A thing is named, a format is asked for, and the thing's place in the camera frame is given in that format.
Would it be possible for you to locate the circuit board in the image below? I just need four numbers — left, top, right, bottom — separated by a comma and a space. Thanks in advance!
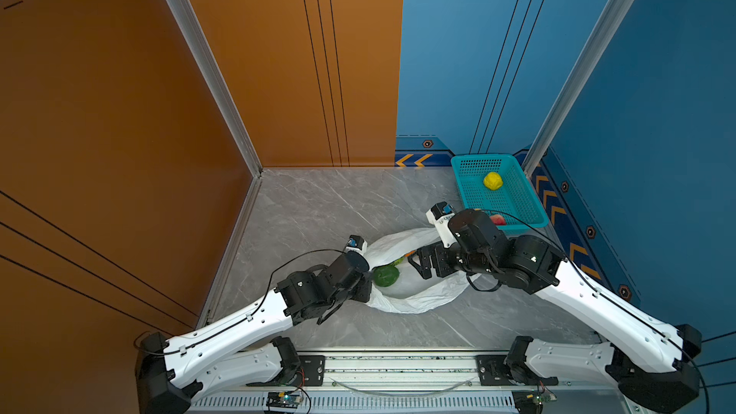
264, 391, 308, 414
512, 391, 558, 414

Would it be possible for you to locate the right circuit board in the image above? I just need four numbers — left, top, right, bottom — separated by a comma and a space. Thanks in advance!
512, 391, 558, 414

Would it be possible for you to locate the aluminium front rail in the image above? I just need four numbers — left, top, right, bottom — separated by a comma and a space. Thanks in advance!
322, 337, 634, 394

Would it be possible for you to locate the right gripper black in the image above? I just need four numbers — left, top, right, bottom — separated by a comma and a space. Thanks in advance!
404, 240, 496, 280

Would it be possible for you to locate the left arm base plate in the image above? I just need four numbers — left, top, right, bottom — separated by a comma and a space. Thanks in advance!
247, 354, 326, 387

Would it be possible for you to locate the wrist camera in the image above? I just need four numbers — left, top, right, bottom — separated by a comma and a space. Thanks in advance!
425, 201, 456, 248
344, 235, 368, 253

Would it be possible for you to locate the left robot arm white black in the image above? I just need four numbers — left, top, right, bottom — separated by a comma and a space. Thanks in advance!
134, 251, 371, 413

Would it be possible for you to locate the teal plastic basket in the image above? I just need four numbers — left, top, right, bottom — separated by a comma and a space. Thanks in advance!
450, 154, 549, 237

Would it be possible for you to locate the white plastic bag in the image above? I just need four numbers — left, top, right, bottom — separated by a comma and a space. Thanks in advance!
363, 228, 469, 314

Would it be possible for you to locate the left circuit board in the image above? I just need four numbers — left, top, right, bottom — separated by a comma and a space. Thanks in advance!
264, 391, 308, 414

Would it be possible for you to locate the yellow lemon fruit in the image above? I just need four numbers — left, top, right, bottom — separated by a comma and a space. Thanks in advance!
483, 172, 504, 191

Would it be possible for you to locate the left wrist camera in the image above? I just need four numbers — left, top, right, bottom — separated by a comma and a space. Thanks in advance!
344, 235, 368, 253

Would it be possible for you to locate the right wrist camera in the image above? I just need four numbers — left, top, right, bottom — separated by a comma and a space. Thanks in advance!
425, 201, 456, 248

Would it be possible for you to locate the dark green fruit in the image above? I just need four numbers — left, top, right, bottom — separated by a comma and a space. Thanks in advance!
373, 264, 401, 288

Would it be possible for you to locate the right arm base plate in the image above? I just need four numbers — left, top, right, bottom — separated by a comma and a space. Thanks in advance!
475, 355, 559, 387

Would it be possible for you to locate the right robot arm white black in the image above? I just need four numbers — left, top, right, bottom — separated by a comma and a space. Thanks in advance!
408, 202, 706, 413

